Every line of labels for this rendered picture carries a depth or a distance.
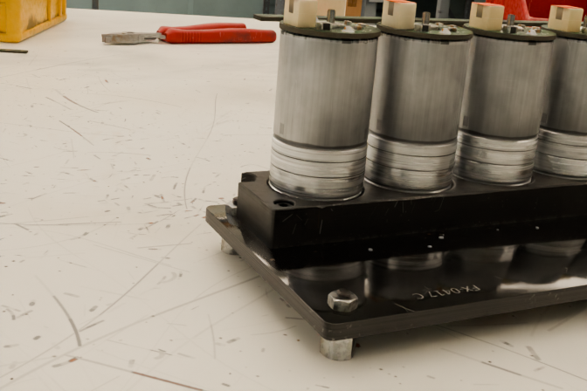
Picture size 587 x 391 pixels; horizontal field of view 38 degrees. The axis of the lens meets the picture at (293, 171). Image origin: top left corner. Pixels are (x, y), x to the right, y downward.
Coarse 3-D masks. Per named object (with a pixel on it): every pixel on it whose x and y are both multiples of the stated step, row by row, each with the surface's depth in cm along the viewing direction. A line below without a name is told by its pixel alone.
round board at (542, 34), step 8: (464, 24) 23; (520, 24) 24; (480, 32) 22; (488, 32) 22; (496, 32) 22; (504, 32) 22; (512, 32) 22; (520, 32) 23; (536, 32) 23; (544, 32) 23; (552, 32) 23; (536, 40) 22; (544, 40) 22
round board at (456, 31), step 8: (376, 24) 22; (416, 24) 21; (424, 24) 21; (440, 24) 22; (392, 32) 21; (400, 32) 21; (408, 32) 21; (416, 32) 21; (424, 32) 21; (432, 32) 21; (456, 32) 22; (464, 32) 22; (472, 32) 22
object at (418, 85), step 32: (384, 32) 22; (384, 64) 22; (416, 64) 21; (448, 64) 21; (384, 96) 22; (416, 96) 21; (448, 96) 22; (384, 128) 22; (416, 128) 22; (448, 128) 22; (384, 160) 22; (416, 160) 22; (448, 160) 22; (416, 192) 22
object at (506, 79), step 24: (504, 24) 23; (480, 48) 23; (504, 48) 22; (528, 48) 22; (552, 48) 23; (480, 72) 23; (504, 72) 22; (528, 72) 22; (480, 96) 23; (504, 96) 23; (528, 96) 23; (480, 120) 23; (504, 120) 23; (528, 120) 23; (480, 144) 23; (504, 144) 23; (528, 144) 23; (456, 168) 24; (480, 168) 23; (504, 168) 23; (528, 168) 24
